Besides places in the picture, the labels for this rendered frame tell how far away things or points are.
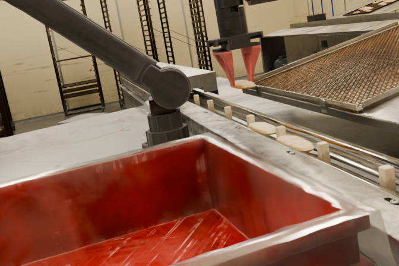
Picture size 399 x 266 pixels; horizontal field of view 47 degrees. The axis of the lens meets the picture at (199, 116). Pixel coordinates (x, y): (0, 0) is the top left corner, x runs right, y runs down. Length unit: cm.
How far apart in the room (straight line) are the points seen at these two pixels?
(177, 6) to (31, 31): 241
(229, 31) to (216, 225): 46
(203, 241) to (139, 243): 8
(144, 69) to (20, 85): 708
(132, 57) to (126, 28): 704
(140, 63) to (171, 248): 46
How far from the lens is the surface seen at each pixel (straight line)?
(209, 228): 57
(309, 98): 90
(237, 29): 92
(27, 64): 793
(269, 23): 864
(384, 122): 72
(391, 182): 57
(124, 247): 56
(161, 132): 92
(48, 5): 93
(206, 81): 140
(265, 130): 85
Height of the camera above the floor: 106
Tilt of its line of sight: 11 degrees down
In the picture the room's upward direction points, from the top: 9 degrees counter-clockwise
